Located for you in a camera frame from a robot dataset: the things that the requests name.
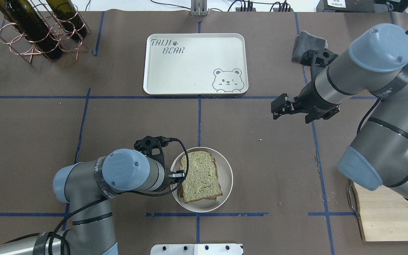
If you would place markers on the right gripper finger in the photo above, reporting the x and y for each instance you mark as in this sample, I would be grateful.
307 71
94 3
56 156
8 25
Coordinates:
282 105

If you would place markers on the front green wine bottle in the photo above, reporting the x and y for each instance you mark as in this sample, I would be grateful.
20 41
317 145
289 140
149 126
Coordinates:
28 22

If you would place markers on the white plate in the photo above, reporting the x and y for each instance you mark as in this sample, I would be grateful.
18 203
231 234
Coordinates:
225 177

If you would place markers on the grey folded cloth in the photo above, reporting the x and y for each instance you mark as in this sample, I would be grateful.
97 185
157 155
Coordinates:
306 41

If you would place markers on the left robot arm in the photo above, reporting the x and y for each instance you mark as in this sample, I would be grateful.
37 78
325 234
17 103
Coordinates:
88 189

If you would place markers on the green wine bottle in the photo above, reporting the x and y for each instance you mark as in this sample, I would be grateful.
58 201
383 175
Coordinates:
65 11
28 22

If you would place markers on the wooden cutting board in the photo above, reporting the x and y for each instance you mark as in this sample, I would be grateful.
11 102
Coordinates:
383 214

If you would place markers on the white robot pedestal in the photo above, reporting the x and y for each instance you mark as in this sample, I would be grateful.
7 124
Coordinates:
198 249

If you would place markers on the middle green wine bottle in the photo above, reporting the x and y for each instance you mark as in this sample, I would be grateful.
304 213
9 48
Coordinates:
65 11

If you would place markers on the aluminium frame post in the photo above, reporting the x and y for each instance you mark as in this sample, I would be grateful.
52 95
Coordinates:
199 8

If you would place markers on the copper wire bottle rack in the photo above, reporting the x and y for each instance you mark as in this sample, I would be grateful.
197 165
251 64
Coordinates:
19 45

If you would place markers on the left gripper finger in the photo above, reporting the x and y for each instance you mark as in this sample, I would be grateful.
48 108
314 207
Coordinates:
177 177

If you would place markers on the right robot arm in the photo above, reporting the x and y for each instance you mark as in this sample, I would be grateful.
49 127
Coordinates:
376 61

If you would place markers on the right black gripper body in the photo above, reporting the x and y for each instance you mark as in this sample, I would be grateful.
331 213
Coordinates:
307 100

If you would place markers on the cream bear tray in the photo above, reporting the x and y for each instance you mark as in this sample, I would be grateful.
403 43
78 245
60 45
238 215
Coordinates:
195 63

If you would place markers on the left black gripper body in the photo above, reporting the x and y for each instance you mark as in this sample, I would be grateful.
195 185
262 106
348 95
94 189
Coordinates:
178 174

